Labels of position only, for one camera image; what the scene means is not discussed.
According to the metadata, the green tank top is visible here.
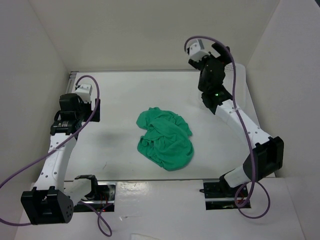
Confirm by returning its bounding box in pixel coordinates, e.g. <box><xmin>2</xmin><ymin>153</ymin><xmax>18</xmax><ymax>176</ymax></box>
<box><xmin>136</xmin><ymin>107</ymin><xmax>194</xmax><ymax>172</ymax></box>

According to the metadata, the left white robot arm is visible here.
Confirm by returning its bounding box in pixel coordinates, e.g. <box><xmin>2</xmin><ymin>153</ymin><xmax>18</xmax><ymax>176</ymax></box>
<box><xmin>20</xmin><ymin>93</ymin><xmax>100</xmax><ymax>225</ymax></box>

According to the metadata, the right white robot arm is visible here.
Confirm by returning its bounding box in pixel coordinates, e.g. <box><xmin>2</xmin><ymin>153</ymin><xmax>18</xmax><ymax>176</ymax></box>
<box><xmin>187</xmin><ymin>39</ymin><xmax>284</xmax><ymax>197</ymax></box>

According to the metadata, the white plastic mesh basket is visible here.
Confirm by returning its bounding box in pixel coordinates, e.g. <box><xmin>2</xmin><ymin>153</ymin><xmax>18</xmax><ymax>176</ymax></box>
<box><xmin>198</xmin><ymin>62</ymin><xmax>248</xmax><ymax>111</ymax></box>

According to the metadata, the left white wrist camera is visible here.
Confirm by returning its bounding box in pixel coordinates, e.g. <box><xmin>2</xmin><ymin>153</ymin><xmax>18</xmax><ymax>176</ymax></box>
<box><xmin>75</xmin><ymin>83</ymin><xmax>93</xmax><ymax>104</ymax></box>

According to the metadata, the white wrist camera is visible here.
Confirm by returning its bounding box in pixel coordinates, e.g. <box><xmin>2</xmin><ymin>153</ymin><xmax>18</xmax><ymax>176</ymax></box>
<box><xmin>187</xmin><ymin>39</ymin><xmax>209</xmax><ymax>62</ymax></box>
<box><xmin>75</xmin><ymin>83</ymin><xmax>93</xmax><ymax>104</ymax></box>

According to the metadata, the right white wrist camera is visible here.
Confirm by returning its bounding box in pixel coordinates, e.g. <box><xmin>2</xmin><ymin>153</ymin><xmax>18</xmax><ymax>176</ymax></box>
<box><xmin>187</xmin><ymin>39</ymin><xmax>209</xmax><ymax>62</ymax></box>

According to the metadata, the aluminium table edge rail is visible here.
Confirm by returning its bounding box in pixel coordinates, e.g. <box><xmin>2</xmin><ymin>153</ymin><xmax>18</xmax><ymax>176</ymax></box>
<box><xmin>65</xmin><ymin>71</ymin><xmax>78</xmax><ymax>94</ymax></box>

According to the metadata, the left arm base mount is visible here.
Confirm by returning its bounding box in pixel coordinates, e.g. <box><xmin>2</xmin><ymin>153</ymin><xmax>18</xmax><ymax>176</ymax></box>
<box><xmin>64</xmin><ymin>179</ymin><xmax>116</xmax><ymax>213</ymax></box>

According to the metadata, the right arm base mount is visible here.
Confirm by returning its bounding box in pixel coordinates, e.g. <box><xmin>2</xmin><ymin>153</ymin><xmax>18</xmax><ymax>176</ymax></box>
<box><xmin>199</xmin><ymin>180</ymin><xmax>237</xmax><ymax>211</ymax></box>

